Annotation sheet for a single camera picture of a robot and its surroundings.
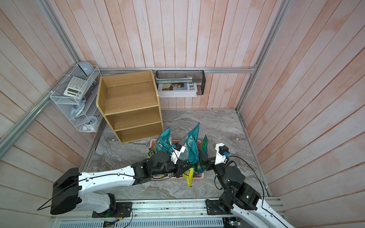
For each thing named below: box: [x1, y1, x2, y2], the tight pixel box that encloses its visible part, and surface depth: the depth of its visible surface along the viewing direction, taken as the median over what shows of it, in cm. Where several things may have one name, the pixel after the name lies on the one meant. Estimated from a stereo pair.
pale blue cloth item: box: [69, 99, 87, 121], surface depth 83 cm
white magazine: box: [157, 82, 198, 98], surface depth 95 cm
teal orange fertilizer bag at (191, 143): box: [178, 122, 201, 164], surface depth 74 cm
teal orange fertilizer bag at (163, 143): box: [155, 126, 173, 154], surface depth 76 cm
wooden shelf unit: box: [96, 69, 164, 144], surface depth 90 cm
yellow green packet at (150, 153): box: [146, 147, 156, 159], surface depth 79 cm
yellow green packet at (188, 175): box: [182, 167, 195, 188], surface depth 71 cm
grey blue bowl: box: [77, 60, 95, 77], surface depth 84 cm
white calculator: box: [63, 76, 89, 100], surface depth 78 cm
